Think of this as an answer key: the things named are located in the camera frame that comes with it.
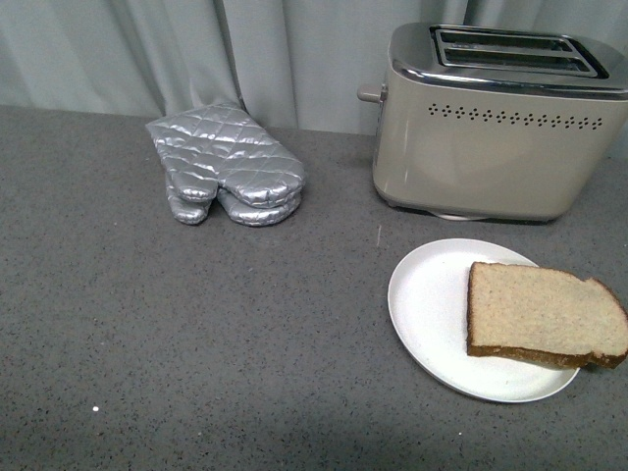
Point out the brown bread slice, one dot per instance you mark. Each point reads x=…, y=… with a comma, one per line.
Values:
x=543, y=315

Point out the silver quilted oven mitt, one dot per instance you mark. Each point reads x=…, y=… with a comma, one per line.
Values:
x=192, y=213
x=220, y=146

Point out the grey curtain backdrop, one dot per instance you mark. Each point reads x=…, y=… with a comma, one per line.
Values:
x=293, y=64

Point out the upper silver quilted oven mitt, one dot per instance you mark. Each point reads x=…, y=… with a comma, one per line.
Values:
x=220, y=146

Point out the beige two-slot toaster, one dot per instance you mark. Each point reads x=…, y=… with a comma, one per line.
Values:
x=479, y=123

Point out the lower silver quilted oven mitt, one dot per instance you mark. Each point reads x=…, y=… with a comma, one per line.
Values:
x=192, y=213

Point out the white round plate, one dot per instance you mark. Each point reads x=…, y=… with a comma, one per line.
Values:
x=427, y=300

